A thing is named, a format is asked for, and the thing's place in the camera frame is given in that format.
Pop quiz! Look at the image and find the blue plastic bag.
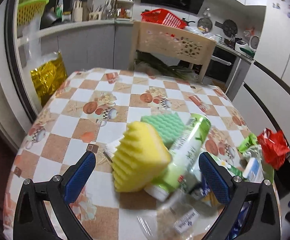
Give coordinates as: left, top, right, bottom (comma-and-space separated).
226, 202, 250, 240

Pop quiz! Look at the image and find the green tea bottle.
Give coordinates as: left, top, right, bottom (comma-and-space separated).
144, 113, 211, 202

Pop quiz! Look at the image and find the yellow sponge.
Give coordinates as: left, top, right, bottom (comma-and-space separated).
111, 121, 172, 193

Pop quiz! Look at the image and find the black trash bin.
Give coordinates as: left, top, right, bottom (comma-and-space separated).
274, 159, 290, 199

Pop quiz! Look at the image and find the white printed carton box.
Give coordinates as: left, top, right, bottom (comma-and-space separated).
242, 157, 264, 183

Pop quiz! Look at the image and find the dark blue snack wrapper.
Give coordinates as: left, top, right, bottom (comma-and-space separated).
189, 176, 220, 207

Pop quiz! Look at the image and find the green silver snack bag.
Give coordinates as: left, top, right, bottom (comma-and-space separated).
238, 133, 261, 161

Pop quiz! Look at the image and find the red plastic bag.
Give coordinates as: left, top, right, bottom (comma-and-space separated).
257, 128, 290, 170

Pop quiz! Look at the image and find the clear plastic bottle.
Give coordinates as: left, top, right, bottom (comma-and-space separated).
137, 192, 224, 239

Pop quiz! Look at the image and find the white refrigerator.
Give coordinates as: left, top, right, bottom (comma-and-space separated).
233, 0, 290, 161

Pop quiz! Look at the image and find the checkered patterned tablecloth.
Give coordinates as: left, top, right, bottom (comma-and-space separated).
3, 68, 250, 239

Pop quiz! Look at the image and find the green wavy sponge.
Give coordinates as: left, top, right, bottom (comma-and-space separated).
141, 113, 185, 148

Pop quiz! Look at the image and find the gold foil bag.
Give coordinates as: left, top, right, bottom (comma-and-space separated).
30, 51, 68, 107

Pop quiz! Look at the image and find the black built-in oven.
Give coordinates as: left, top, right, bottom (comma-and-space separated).
203, 47, 239, 87

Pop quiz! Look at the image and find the beige perforated plastic chair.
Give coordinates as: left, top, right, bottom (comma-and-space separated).
128, 21, 216, 82

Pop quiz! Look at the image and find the black cake mould pan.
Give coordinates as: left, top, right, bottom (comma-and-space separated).
215, 19, 238, 38

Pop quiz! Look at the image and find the green onions bunch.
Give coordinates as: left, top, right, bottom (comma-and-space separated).
134, 50, 198, 82

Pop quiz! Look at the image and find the black pan by sink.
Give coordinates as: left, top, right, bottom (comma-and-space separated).
40, 11, 62, 29

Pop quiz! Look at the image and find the round decorative plate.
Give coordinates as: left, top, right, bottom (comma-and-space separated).
198, 17, 213, 33

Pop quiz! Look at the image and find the yellow-green plastic basket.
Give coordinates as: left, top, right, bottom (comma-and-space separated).
17, 0, 49, 27

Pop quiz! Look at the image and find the green spray bottle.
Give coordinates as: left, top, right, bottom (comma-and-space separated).
55, 0, 64, 18

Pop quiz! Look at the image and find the knife block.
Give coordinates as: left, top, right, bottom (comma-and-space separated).
72, 0, 83, 22

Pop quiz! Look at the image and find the red plastic basket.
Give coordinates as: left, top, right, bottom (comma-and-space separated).
141, 8, 186, 29

